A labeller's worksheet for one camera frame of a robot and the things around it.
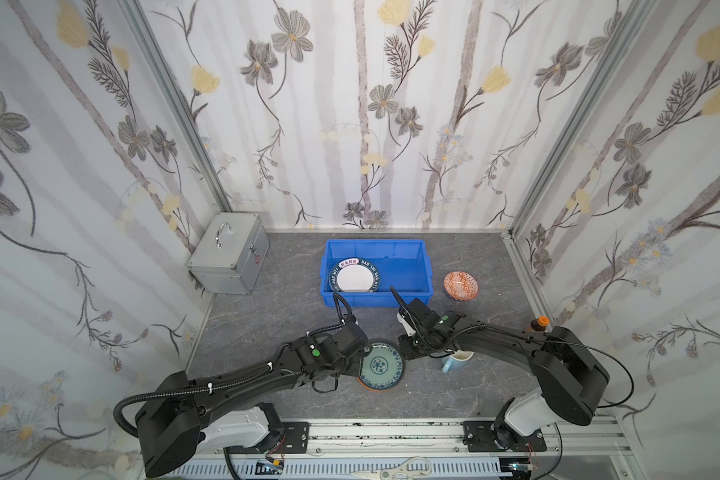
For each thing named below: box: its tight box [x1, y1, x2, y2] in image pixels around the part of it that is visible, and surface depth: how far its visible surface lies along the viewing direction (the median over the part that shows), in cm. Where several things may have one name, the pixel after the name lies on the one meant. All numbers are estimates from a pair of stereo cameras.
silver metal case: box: [186, 212, 270, 295], surface depth 98 cm
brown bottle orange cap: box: [530, 315, 550, 332], surface depth 88 cm
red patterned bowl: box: [443, 271, 479, 302], surface depth 103 cm
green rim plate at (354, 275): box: [329, 257, 380, 293], surface depth 106 cm
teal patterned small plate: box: [357, 338, 406, 391], surface depth 86 cm
